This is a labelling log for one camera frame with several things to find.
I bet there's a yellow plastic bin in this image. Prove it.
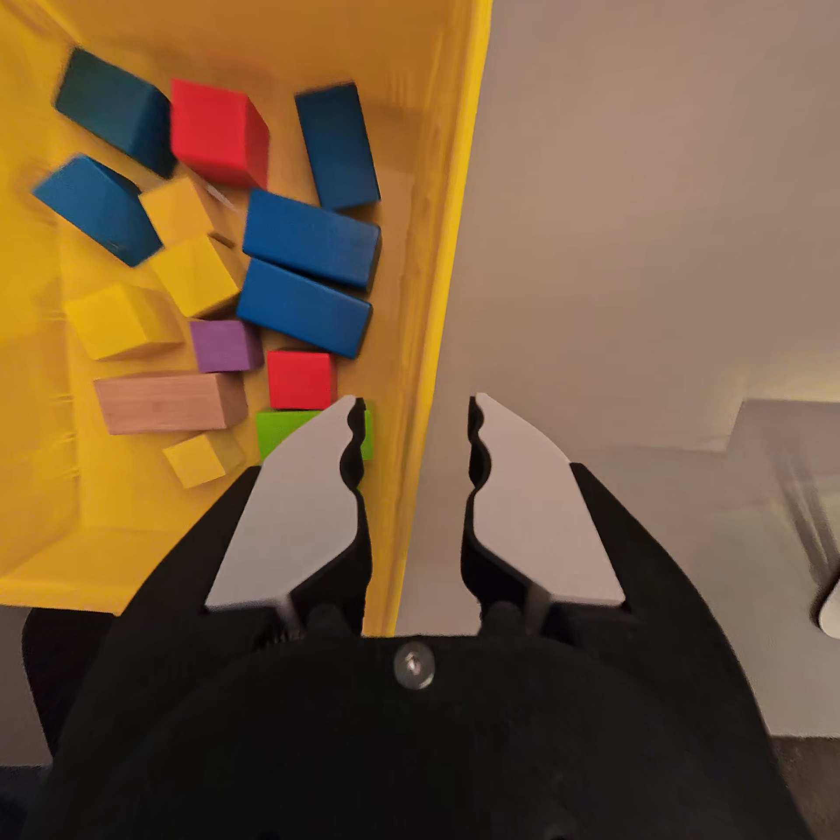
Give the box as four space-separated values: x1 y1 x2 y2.
0 0 494 637

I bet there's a blue wooden cuboid block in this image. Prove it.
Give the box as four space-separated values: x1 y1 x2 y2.
241 188 383 294

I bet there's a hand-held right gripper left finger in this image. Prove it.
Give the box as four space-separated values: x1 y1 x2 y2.
205 394 374 634

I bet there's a small yellow wooden cube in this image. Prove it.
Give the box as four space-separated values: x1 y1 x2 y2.
163 430 246 490

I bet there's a natural wood rectangular block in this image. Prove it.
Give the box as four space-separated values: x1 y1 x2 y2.
94 371 249 436

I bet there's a red cube block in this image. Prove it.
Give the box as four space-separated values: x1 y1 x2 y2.
266 351 338 412

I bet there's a large blue wooden block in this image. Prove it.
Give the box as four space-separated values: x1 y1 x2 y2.
56 47 177 179

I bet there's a navy half-round wooden block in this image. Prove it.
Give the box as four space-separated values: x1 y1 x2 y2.
294 82 383 212

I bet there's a dark blue wedge block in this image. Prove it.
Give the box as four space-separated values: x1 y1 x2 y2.
33 154 164 268

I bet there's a red wooden block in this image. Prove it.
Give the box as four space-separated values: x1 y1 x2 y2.
169 79 271 189

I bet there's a purple wooden cube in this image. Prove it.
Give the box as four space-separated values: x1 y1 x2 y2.
189 319 265 374

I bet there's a green wooden block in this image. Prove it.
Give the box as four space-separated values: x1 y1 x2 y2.
255 400 375 464

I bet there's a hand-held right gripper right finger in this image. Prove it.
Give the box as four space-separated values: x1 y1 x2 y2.
461 392 626 634

